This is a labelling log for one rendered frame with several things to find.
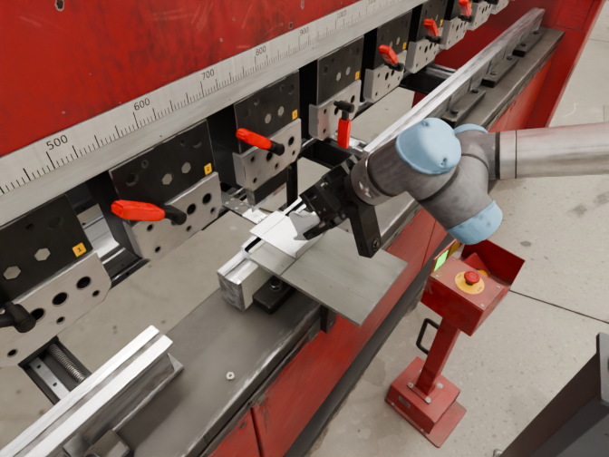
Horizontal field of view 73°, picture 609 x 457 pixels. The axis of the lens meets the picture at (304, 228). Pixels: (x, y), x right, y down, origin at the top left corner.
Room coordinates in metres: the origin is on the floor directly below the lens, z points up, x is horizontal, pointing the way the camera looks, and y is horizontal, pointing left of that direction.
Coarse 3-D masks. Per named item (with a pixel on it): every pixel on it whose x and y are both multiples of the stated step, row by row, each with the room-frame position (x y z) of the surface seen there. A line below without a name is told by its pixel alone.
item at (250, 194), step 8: (280, 176) 0.66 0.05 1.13; (264, 184) 0.62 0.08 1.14; (272, 184) 0.64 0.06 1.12; (280, 184) 0.66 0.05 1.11; (248, 192) 0.61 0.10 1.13; (256, 192) 0.60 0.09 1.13; (264, 192) 0.62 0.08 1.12; (272, 192) 0.64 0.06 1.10; (248, 200) 0.61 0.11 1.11; (256, 200) 0.60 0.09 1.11; (264, 200) 0.63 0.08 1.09; (256, 208) 0.61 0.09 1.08
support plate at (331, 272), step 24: (336, 240) 0.61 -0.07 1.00; (264, 264) 0.54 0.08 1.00; (288, 264) 0.54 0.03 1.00; (312, 264) 0.54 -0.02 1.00; (336, 264) 0.54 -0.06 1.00; (360, 264) 0.54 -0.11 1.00; (384, 264) 0.54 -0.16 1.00; (312, 288) 0.48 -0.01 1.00; (336, 288) 0.48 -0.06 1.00; (360, 288) 0.48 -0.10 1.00; (384, 288) 0.48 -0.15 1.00; (336, 312) 0.43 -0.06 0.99; (360, 312) 0.43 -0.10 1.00
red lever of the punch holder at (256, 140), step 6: (240, 132) 0.51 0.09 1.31; (246, 132) 0.51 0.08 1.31; (252, 132) 0.51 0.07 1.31; (240, 138) 0.50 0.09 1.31; (246, 138) 0.50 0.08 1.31; (252, 138) 0.51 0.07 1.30; (258, 138) 0.52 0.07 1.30; (264, 138) 0.53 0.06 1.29; (252, 144) 0.51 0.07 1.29; (258, 144) 0.52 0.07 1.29; (264, 144) 0.53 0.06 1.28; (270, 144) 0.54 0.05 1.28; (276, 144) 0.55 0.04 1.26; (270, 150) 0.55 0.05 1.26; (276, 150) 0.55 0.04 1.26; (282, 150) 0.55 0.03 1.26
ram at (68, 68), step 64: (0, 0) 0.36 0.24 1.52; (64, 0) 0.40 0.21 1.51; (128, 0) 0.45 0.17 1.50; (192, 0) 0.51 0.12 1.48; (256, 0) 0.59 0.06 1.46; (320, 0) 0.70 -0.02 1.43; (0, 64) 0.34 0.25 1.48; (64, 64) 0.38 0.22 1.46; (128, 64) 0.43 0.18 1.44; (192, 64) 0.50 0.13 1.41; (0, 128) 0.32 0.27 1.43; (64, 128) 0.36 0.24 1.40
